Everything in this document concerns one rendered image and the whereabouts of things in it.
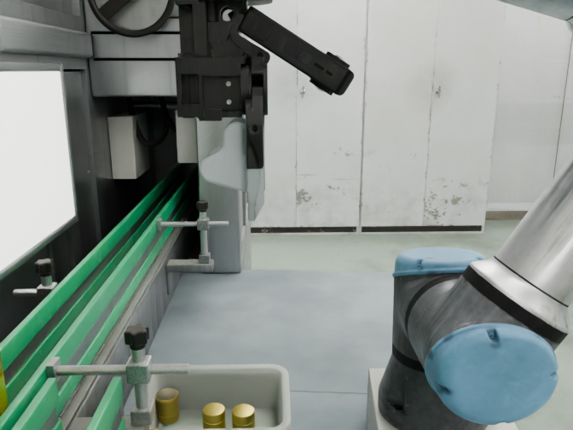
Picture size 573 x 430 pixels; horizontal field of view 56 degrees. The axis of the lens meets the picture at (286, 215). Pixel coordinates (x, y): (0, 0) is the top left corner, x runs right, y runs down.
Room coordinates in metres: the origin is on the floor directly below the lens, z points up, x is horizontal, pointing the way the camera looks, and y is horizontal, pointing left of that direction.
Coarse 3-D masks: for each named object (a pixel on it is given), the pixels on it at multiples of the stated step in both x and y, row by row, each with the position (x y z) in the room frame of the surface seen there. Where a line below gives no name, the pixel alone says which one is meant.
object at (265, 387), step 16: (192, 368) 0.77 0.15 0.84; (208, 368) 0.77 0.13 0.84; (224, 368) 0.77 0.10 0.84; (240, 368) 0.77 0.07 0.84; (256, 368) 0.78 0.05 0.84; (272, 368) 0.78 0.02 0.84; (160, 384) 0.76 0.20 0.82; (176, 384) 0.77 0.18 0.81; (192, 384) 0.77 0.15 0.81; (208, 384) 0.77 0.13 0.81; (224, 384) 0.77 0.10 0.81; (240, 384) 0.77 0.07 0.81; (256, 384) 0.77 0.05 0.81; (272, 384) 0.77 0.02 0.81; (288, 384) 0.73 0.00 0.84; (192, 400) 0.77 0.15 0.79; (208, 400) 0.77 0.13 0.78; (224, 400) 0.77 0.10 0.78; (240, 400) 0.77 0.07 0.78; (256, 400) 0.77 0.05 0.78; (272, 400) 0.77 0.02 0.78; (288, 400) 0.68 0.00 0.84; (192, 416) 0.75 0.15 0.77; (256, 416) 0.75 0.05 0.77; (272, 416) 0.75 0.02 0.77; (288, 416) 0.65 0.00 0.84
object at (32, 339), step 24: (168, 192) 1.76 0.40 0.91; (144, 216) 1.41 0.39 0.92; (120, 240) 1.17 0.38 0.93; (96, 264) 0.99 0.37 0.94; (72, 288) 0.86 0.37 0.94; (96, 288) 0.98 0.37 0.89; (48, 312) 0.76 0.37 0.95; (72, 312) 0.85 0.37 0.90; (24, 336) 0.67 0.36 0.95; (48, 336) 0.75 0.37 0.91; (24, 360) 0.67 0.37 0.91; (24, 384) 0.66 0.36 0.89
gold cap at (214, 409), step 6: (204, 408) 0.71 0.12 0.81; (210, 408) 0.71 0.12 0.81; (216, 408) 0.71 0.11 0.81; (222, 408) 0.71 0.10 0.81; (204, 414) 0.69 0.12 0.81; (210, 414) 0.69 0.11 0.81; (216, 414) 0.69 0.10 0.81; (222, 414) 0.69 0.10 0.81; (204, 420) 0.69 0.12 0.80; (210, 420) 0.69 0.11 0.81; (216, 420) 0.69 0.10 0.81; (222, 420) 0.69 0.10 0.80; (204, 426) 0.69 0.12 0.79; (210, 426) 0.69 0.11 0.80; (216, 426) 0.69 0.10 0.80; (222, 426) 0.69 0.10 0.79
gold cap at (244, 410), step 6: (234, 408) 0.71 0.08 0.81; (240, 408) 0.71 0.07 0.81; (246, 408) 0.71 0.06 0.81; (252, 408) 0.71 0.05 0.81; (234, 414) 0.69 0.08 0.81; (240, 414) 0.69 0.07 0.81; (246, 414) 0.69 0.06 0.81; (252, 414) 0.69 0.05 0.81; (234, 420) 0.69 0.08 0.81; (240, 420) 0.68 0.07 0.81; (246, 420) 0.68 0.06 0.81; (252, 420) 0.69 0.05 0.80; (234, 426) 0.69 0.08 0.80; (240, 426) 0.68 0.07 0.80; (246, 426) 0.68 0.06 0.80; (252, 426) 0.69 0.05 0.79
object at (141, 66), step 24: (96, 0) 1.41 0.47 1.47; (96, 24) 1.41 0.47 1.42; (168, 24) 1.42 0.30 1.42; (96, 48) 1.41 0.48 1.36; (120, 48) 1.41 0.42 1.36; (144, 48) 1.42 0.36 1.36; (168, 48) 1.42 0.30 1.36; (96, 72) 1.41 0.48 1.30; (120, 72) 1.41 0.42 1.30; (144, 72) 1.42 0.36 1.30; (168, 72) 1.42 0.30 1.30
